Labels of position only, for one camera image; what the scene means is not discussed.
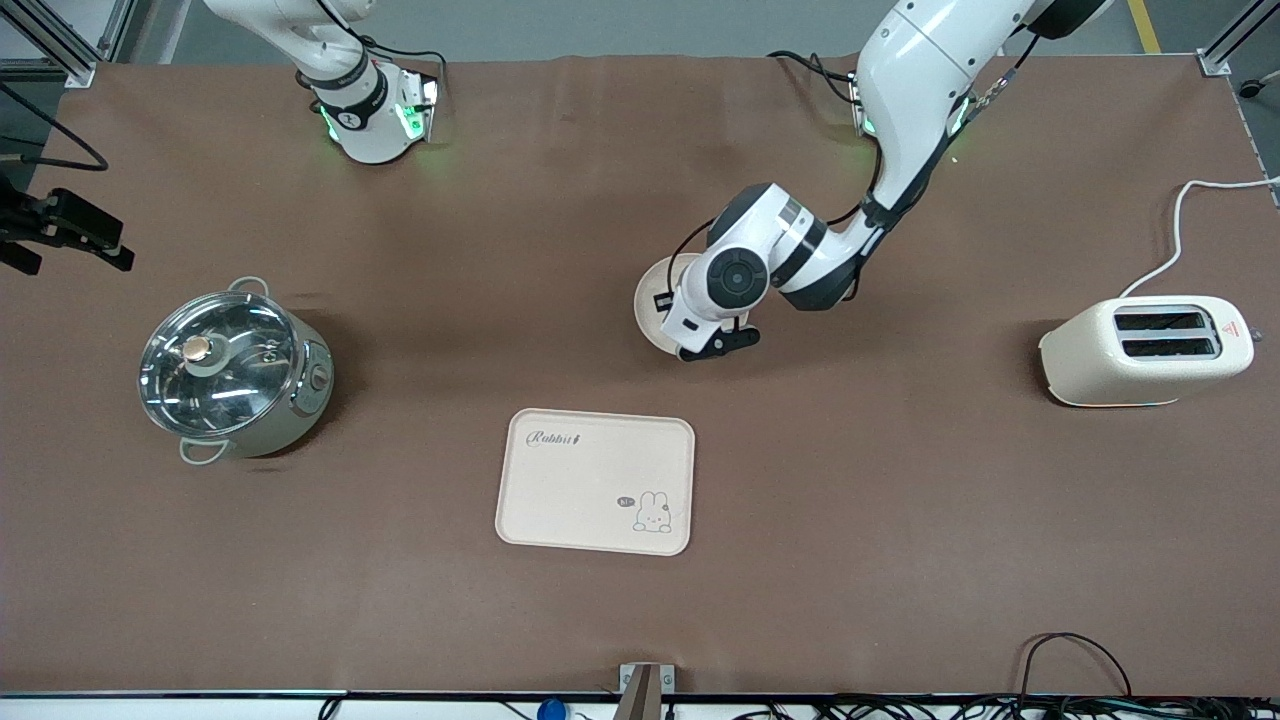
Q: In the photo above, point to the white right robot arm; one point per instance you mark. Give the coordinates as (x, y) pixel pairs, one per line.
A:
(370, 130)

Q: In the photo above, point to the grey electric cooking pot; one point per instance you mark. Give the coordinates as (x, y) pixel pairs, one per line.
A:
(295, 410)

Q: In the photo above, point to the cream two-slot toaster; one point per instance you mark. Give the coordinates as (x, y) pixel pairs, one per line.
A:
(1130, 370)

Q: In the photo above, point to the blue round object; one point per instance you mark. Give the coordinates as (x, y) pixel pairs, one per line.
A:
(551, 710)

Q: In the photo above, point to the black round caster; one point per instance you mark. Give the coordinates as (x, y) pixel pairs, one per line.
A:
(1250, 89)

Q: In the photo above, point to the glass pot lid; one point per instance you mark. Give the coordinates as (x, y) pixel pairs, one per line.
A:
(225, 370)

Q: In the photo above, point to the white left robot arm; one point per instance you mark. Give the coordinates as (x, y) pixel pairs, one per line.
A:
(920, 70)

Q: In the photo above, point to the cream round plate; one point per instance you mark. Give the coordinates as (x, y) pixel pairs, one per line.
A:
(648, 285)

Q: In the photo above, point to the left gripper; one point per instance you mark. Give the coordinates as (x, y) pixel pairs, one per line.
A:
(662, 301)

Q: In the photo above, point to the aluminium frame post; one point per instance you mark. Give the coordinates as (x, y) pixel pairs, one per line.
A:
(60, 45)
(1225, 45)

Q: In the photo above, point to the cream rabbit print tray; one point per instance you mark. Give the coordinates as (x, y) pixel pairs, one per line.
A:
(590, 480)

